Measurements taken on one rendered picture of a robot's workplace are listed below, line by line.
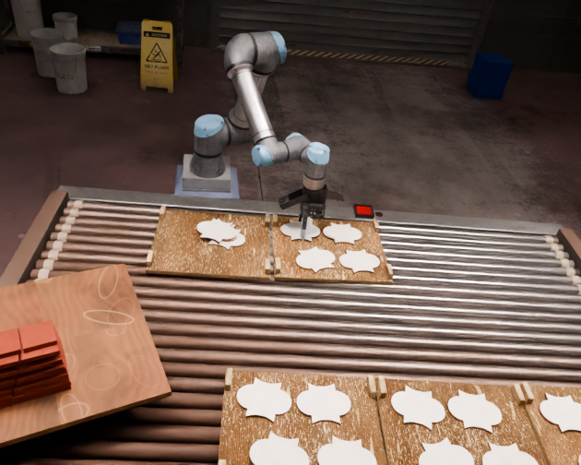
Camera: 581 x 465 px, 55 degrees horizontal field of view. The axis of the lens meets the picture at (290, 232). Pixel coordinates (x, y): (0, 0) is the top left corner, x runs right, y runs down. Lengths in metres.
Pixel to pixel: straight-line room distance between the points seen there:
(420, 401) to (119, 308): 0.86
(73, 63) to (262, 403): 4.23
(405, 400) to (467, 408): 0.17
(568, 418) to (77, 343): 1.33
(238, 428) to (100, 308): 0.50
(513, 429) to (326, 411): 0.50
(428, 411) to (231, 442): 0.53
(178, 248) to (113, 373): 0.64
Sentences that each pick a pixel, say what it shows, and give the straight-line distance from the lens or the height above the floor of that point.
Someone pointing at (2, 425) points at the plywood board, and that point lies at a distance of 1.43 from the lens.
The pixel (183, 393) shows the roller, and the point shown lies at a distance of 1.56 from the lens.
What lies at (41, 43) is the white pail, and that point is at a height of 0.32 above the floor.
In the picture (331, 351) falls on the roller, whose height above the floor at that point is 0.91.
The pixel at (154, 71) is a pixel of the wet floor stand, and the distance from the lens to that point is 5.41.
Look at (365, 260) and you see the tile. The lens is 1.99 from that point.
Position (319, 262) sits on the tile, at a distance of 1.93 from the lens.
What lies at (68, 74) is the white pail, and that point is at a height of 0.18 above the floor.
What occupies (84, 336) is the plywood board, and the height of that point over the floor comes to 1.04.
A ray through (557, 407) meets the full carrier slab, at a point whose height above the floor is 0.95.
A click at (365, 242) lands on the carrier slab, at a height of 0.94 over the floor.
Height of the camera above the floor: 2.16
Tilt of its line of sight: 37 degrees down
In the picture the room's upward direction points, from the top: 8 degrees clockwise
